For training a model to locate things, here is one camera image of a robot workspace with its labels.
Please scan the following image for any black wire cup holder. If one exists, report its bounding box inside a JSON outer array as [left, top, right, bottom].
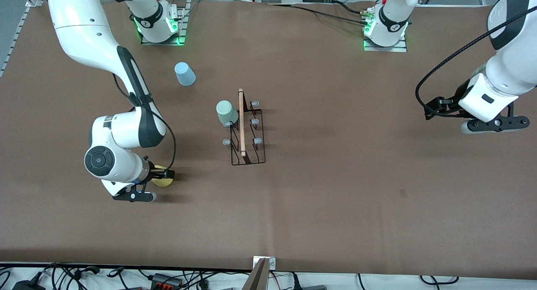
[[222, 89, 267, 166]]

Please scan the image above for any yellow plastic cup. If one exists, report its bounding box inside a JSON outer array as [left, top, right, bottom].
[[151, 165, 175, 187]]

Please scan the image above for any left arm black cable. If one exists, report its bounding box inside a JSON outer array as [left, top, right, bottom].
[[415, 7, 537, 118]]

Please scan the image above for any grey tapered post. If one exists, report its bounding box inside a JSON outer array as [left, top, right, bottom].
[[242, 259, 270, 290]]

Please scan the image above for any pale green plastic cup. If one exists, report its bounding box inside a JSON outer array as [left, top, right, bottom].
[[216, 100, 239, 126]]

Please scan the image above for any light blue plastic cup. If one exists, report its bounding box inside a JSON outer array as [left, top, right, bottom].
[[174, 62, 196, 87]]

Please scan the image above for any black orange connector box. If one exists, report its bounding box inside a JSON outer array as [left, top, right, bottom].
[[151, 273, 184, 289]]

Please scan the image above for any brown table cover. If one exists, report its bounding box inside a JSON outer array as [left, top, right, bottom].
[[0, 0, 537, 280]]

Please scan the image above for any black power adapter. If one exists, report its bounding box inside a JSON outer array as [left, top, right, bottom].
[[13, 280, 46, 290]]

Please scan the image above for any slotted aluminium rail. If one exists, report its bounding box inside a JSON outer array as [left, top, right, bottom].
[[0, 0, 42, 76]]

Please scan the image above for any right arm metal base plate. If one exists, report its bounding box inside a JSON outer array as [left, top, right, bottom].
[[141, 0, 187, 46]]

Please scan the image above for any black base power cable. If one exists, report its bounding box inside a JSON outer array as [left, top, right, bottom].
[[292, 4, 370, 25]]

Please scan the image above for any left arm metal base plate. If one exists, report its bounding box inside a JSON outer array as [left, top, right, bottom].
[[363, 33, 408, 53]]

